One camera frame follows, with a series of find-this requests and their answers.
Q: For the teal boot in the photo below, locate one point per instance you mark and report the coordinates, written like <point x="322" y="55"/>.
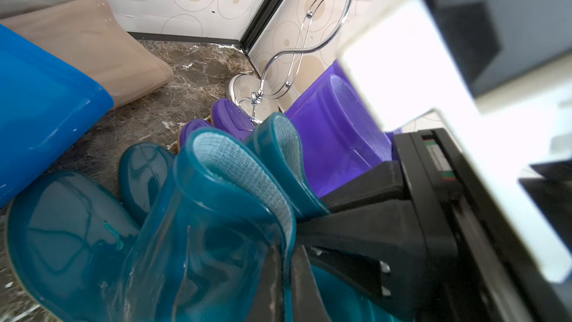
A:
<point x="269" y="165"/>
<point x="197" y="257"/>

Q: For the chrome wire stand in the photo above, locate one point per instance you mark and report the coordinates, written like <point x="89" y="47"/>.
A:
<point x="257" y="97"/>

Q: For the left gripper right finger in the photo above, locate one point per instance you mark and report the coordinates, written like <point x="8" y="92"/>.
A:
<point x="307" y="302"/>

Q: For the blue boot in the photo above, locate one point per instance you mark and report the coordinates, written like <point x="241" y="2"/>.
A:
<point x="47" y="105"/>

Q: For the beige boot back right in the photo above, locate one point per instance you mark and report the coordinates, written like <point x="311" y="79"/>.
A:
<point x="86" y="35"/>

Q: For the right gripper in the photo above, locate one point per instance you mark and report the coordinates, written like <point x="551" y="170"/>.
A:
<point x="451" y="234"/>

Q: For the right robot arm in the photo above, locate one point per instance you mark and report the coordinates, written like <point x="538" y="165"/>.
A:
<point x="498" y="74"/>

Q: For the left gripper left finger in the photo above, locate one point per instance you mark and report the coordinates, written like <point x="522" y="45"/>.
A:
<point x="268" y="303"/>

